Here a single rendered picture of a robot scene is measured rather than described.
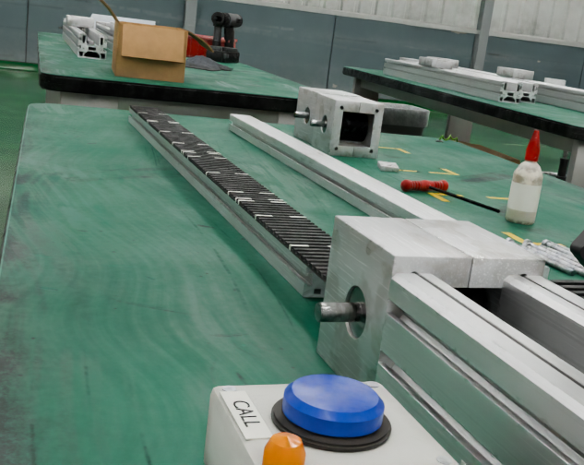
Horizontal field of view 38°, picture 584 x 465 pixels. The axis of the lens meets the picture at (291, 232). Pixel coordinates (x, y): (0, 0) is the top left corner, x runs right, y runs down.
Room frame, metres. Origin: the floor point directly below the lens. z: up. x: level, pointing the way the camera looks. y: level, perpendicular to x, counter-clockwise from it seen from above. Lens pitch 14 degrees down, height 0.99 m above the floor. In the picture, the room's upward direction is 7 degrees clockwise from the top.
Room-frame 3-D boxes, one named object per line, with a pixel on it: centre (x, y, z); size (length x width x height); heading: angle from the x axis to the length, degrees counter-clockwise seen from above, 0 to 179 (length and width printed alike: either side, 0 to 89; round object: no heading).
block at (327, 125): (1.50, -0.06, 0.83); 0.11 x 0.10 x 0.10; 108
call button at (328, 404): (0.31, -0.02, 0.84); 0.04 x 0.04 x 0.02
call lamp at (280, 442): (0.27, -0.01, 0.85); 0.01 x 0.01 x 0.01
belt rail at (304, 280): (1.10, 0.13, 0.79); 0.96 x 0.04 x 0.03; 21
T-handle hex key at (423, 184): (1.14, -0.22, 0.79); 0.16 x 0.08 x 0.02; 33
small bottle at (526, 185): (1.07, -0.29, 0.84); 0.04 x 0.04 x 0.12
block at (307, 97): (1.61, -0.03, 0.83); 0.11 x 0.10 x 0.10; 112
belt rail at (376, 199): (1.17, -0.04, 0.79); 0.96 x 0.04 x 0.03; 21
